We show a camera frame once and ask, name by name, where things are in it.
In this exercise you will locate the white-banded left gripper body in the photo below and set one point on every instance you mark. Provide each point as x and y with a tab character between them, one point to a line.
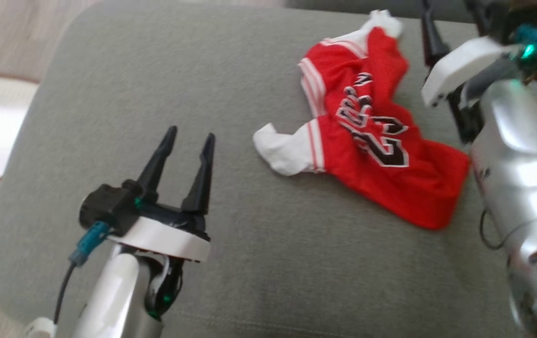
165	237

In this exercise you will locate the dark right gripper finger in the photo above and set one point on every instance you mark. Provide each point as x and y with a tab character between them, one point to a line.
433	40
480	19

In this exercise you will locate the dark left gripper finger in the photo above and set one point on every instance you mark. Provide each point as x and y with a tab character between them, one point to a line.
201	183
158	164

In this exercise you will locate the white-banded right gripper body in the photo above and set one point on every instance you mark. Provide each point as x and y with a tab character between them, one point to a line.
461	63

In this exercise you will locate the red basketball jersey white sleeves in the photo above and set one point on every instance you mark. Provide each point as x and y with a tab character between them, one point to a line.
390	178

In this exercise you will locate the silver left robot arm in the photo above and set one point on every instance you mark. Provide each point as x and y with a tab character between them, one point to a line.
109	295

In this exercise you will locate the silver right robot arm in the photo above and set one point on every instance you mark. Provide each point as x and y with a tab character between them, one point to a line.
517	164

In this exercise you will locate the large grey sofa seat cushion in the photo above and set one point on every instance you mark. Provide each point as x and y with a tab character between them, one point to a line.
273	258

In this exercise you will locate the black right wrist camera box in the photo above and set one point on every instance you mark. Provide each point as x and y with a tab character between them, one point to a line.
508	19

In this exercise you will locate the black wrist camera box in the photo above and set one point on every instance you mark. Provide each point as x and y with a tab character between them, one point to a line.
508	19
104	206

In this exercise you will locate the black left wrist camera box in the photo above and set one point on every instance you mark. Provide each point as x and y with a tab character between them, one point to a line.
104	206

